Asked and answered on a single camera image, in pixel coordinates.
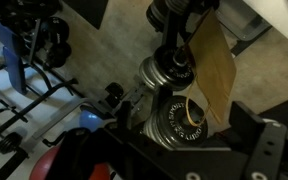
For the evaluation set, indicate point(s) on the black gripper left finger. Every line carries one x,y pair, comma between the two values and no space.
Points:
124,116

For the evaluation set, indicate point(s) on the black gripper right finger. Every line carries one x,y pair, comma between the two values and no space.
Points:
267,146

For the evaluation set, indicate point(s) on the black floor barbell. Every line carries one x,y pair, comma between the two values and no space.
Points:
9,143

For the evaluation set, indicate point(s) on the small blue ball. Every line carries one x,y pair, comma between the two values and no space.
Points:
90,120

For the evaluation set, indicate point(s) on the large chrome plate dumbbell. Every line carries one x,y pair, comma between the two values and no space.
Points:
170,130

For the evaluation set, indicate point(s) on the medium chrome plate dumbbell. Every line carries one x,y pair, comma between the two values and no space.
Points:
160,71

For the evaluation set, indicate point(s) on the black dumbbell rack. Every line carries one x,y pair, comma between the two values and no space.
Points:
170,30

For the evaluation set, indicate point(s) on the red exercise ball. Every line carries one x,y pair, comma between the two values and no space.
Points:
39,170

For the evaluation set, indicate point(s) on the black floor weights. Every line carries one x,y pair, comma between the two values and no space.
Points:
55,36

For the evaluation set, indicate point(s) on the small chrome plate dumbbell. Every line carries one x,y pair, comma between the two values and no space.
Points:
157,15

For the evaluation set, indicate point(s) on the black floor mat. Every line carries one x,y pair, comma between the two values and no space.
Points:
89,11

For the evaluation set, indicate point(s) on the blue weight bench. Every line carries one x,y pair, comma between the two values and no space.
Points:
14,66

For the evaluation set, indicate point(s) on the grey table leg frame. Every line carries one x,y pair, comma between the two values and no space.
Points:
247,30

